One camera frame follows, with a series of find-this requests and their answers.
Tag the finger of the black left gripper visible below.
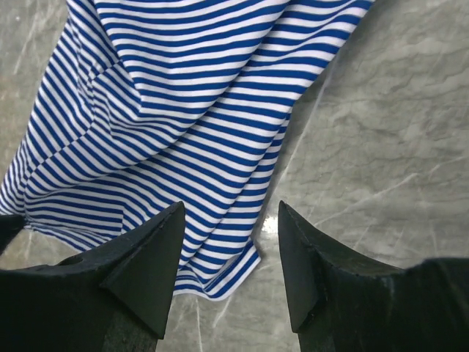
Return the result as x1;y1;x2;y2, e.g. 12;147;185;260
0;214;26;254

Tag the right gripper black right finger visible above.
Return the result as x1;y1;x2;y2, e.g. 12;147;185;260
278;202;468;351

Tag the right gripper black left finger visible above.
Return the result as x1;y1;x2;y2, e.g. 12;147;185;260
1;202;185;351

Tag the blue white striped tank top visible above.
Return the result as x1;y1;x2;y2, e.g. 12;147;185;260
1;1;372;301

